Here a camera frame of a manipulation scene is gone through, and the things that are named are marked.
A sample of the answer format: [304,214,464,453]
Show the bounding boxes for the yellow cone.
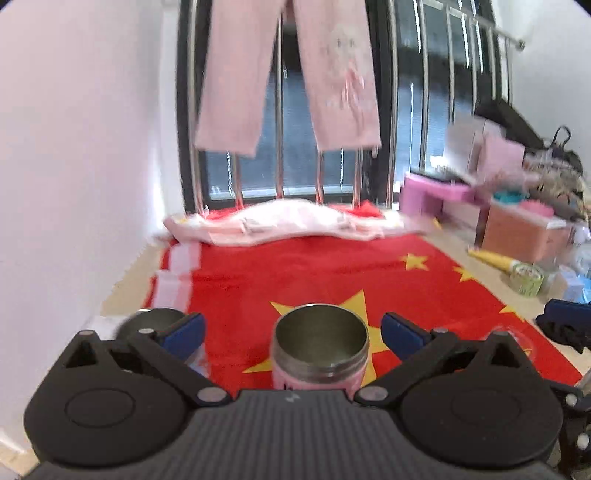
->
[467,247,523,278]

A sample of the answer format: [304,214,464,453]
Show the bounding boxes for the teal lid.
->
[492,190,530,206]

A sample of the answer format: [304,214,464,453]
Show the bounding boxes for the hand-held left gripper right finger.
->
[354,312,533,408]

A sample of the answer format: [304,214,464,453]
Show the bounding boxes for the patterned handbag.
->
[525,126,588,219]

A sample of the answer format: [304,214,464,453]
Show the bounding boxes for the clear glass cup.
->
[491,325,537,358]

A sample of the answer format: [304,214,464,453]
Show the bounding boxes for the black bag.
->
[474,97,546,151]

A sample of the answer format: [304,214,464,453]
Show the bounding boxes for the orange storage box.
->
[475,198,574,267]

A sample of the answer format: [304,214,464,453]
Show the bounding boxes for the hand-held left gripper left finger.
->
[64,312,232,408]

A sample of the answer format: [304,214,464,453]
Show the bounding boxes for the pink folded blanket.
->
[163,199,431,246]

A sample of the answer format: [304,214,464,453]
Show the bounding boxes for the red cloth with yellow stars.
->
[143,200,583,400]

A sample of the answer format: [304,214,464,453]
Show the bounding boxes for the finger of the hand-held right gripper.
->
[534,298,591,354]

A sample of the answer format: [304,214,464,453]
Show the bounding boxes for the metal window railing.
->
[177,0,526,214]

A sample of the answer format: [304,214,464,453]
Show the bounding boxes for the pink pants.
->
[194,0,383,156]

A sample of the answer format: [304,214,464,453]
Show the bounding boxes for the pink stool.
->
[399,171,482,217]

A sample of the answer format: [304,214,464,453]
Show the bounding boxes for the light blue box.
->
[558,267,591,304]

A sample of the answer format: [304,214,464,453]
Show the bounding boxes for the pale cardboard box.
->
[445,115,527,182]

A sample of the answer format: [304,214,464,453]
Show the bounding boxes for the pink steel cup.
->
[270,303,371,400]

